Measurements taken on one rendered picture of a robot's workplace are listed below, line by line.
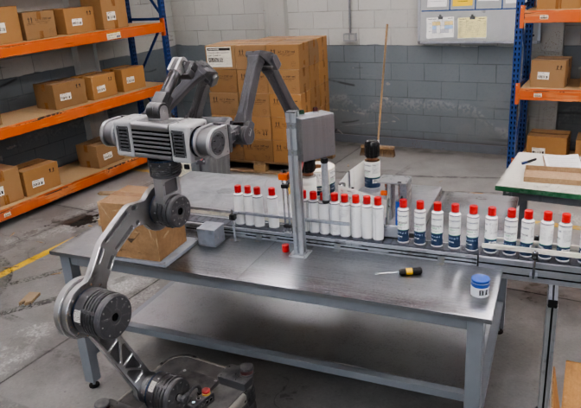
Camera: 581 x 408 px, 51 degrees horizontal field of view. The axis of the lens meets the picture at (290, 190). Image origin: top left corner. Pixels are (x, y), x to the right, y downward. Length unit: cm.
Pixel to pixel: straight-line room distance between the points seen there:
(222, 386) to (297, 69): 392
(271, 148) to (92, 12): 234
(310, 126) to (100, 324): 115
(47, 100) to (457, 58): 436
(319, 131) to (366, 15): 489
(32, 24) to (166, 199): 404
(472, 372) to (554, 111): 478
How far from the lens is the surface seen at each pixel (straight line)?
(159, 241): 283
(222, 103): 671
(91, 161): 701
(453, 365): 317
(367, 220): 279
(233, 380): 299
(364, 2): 744
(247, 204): 300
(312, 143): 262
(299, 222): 274
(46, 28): 650
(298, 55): 622
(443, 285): 256
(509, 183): 384
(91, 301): 240
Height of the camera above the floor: 205
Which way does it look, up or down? 19 degrees down
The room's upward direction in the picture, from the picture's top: 4 degrees counter-clockwise
